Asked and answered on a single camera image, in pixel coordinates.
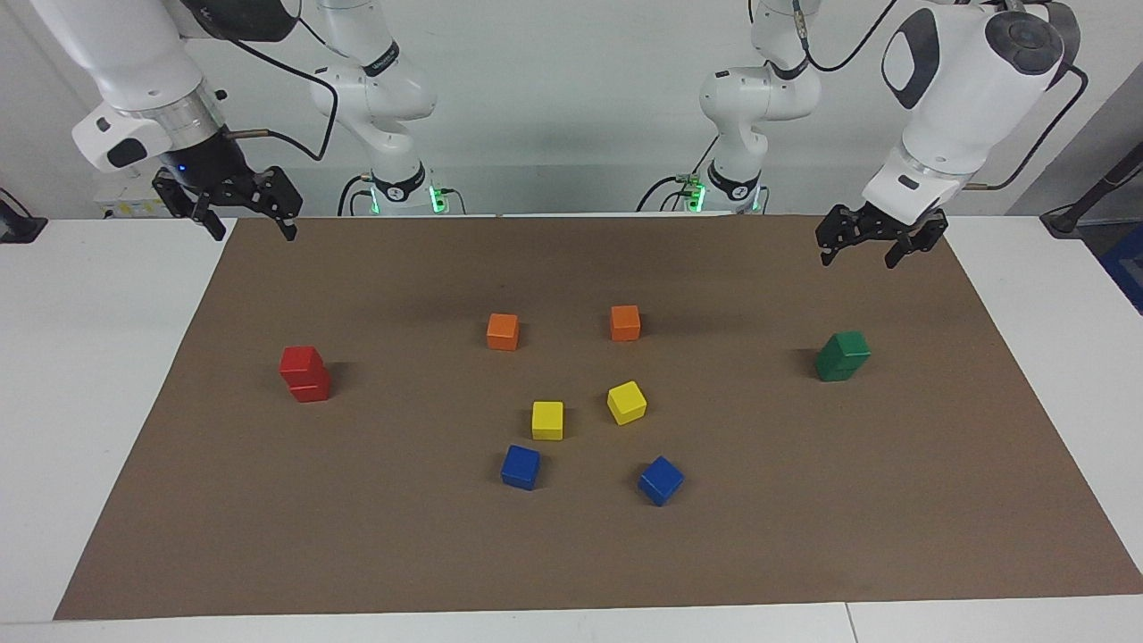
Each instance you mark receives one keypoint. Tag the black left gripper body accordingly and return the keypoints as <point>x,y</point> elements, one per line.
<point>893,219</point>

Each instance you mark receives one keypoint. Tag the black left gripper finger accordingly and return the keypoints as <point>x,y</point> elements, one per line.
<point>839,225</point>
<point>920,237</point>

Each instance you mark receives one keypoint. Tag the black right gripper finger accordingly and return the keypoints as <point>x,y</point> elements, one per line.
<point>281,196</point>
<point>183,201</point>

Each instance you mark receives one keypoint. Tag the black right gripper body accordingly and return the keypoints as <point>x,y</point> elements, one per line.
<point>210,174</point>

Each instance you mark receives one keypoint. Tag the green wooden block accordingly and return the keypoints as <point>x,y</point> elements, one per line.
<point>848,346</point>
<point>835,371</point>

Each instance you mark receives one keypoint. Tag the red wooden block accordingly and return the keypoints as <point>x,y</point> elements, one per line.
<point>299,362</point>
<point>312,393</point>

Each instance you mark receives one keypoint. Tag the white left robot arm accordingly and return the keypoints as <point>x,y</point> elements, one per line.
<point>964,89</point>

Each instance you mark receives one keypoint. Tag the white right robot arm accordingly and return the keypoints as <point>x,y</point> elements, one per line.
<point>134,62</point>

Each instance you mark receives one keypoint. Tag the white box with yellow labels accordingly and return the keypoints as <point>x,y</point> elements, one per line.
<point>120,196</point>

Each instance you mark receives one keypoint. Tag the black stand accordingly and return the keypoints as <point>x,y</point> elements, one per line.
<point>1067,219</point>

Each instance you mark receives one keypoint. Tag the blue crate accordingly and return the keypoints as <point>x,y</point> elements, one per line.
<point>1127,268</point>

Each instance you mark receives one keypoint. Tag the orange wooden block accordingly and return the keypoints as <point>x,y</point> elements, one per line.
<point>503,332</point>
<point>625,323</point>

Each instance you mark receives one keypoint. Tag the yellow wooden block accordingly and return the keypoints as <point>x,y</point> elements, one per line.
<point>547,421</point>
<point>627,403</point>

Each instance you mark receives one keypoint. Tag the blue wooden block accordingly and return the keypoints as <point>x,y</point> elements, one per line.
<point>661,481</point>
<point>521,468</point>

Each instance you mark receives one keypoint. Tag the brown paper mat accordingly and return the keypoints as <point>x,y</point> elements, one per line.
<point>804,536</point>

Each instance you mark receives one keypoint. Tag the black clamp mount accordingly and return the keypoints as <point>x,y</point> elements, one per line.
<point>18,228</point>

